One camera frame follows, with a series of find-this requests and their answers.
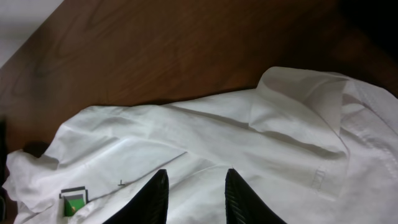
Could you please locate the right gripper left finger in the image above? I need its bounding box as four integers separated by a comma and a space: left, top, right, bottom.
104, 169, 169, 224

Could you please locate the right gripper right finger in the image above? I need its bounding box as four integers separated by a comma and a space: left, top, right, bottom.
224, 169, 286, 224

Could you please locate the white printed t-shirt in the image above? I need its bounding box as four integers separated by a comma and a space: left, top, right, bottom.
4, 67, 397, 223

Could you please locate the black cloth pile right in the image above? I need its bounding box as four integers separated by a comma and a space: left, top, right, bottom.
338, 0, 398, 62

